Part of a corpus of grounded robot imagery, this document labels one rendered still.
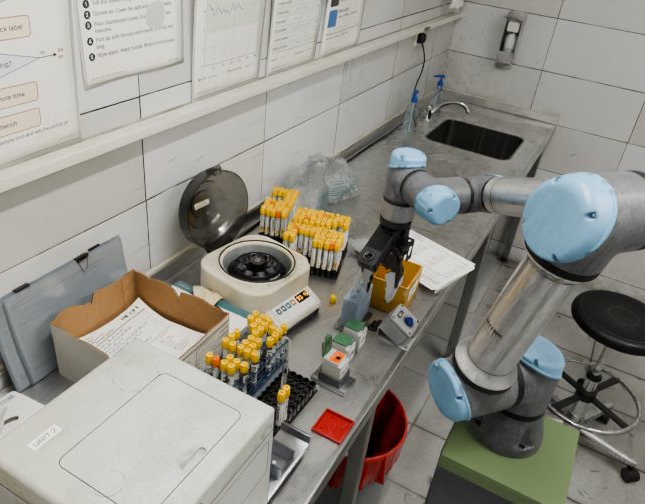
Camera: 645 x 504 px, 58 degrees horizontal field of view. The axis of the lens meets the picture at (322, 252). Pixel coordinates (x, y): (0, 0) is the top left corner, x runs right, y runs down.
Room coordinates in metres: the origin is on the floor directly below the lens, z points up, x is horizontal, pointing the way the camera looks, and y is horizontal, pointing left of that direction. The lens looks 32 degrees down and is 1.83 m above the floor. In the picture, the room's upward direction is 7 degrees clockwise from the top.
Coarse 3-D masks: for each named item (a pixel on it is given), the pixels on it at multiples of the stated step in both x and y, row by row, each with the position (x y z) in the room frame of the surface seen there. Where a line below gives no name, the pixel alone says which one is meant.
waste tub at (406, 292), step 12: (408, 264) 1.37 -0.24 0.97; (384, 276) 1.39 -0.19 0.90; (408, 276) 1.37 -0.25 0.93; (420, 276) 1.35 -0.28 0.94; (372, 288) 1.27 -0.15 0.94; (384, 288) 1.26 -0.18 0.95; (408, 288) 1.24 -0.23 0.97; (372, 300) 1.27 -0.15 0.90; (384, 300) 1.26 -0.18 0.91; (396, 300) 1.25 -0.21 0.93; (408, 300) 1.28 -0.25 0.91
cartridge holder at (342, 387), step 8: (320, 368) 1.00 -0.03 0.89; (312, 376) 0.97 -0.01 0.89; (320, 376) 0.96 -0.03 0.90; (328, 376) 0.95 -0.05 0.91; (344, 376) 0.96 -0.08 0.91; (320, 384) 0.95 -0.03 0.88; (328, 384) 0.95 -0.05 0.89; (336, 384) 0.94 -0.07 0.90; (344, 384) 0.95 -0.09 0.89; (352, 384) 0.96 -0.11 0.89; (336, 392) 0.94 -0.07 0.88; (344, 392) 0.93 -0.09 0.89
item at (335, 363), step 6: (330, 354) 0.98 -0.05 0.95; (336, 354) 0.98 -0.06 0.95; (342, 354) 0.98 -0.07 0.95; (324, 360) 0.96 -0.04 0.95; (330, 360) 0.96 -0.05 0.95; (336, 360) 0.96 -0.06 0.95; (342, 360) 0.96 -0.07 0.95; (348, 360) 0.97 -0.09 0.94; (324, 366) 0.96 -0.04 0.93; (330, 366) 0.95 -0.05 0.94; (336, 366) 0.95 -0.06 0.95; (342, 366) 0.95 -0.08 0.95; (324, 372) 0.96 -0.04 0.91; (330, 372) 0.95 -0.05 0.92; (336, 372) 0.95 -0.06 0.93; (342, 372) 0.95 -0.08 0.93; (336, 378) 0.95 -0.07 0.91
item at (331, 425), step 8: (328, 408) 0.88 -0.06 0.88; (320, 416) 0.86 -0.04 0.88; (328, 416) 0.87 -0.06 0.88; (336, 416) 0.87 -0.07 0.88; (344, 416) 0.87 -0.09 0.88; (320, 424) 0.84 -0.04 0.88; (328, 424) 0.84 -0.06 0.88; (336, 424) 0.85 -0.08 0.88; (344, 424) 0.85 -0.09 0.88; (352, 424) 0.85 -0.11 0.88; (320, 432) 0.81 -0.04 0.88; (328, 432) 0.82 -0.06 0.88; (336, 432) 0.83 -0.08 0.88; (344, 432) 0.83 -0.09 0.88; (336, 440) 0.80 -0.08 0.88
